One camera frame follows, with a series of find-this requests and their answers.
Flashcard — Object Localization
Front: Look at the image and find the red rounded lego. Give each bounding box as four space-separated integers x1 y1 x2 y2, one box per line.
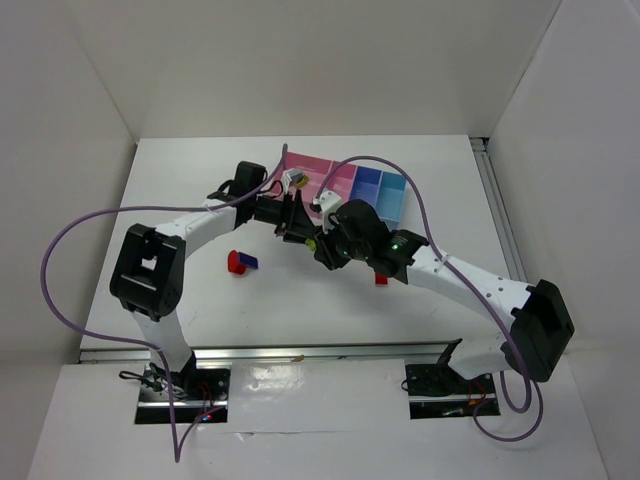
227 250 248 276

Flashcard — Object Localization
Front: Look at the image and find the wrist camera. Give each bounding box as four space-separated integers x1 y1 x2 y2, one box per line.
310 189 343 233
281 168 309 190

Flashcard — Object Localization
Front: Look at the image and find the red stepped lego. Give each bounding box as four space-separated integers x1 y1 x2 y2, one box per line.
375 273 389 286

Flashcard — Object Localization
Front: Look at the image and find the blue compartment tray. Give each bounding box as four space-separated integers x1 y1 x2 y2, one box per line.
349 166 407 230

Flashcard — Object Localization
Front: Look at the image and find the aluminium side rail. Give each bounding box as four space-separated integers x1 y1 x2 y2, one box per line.
469 137 527 282

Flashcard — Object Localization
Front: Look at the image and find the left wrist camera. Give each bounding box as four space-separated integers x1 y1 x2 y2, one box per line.
281 168 309 190

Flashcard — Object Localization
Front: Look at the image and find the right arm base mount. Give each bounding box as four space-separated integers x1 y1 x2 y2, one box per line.
401 364 500 420

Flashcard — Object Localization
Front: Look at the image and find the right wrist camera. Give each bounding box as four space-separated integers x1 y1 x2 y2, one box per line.
310 189 343 233

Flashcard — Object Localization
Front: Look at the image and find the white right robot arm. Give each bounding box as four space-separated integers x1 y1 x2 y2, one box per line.
311 191 575 383

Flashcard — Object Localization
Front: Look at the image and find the pink compartment tray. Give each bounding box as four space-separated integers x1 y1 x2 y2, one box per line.
285 152 357 220

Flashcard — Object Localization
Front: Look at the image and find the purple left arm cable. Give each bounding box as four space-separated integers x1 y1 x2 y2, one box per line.
39 142 289 464

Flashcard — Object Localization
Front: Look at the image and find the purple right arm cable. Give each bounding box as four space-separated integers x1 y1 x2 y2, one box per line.
312 155 545 441

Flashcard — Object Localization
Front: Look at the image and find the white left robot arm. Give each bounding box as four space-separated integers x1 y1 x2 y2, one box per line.
109 161 316 391

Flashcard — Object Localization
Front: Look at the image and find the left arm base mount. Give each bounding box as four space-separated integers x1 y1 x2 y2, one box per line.
118 366 231 425

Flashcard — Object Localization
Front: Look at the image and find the aluminium front rail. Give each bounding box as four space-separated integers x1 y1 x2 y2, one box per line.
78 342 449 364

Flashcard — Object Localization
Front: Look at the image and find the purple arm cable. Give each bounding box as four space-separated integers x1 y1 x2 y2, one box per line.
312 155 545 441
39 142 289 464

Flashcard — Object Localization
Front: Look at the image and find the dark blue flat lego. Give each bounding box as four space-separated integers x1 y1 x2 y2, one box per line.
237 252 259 270

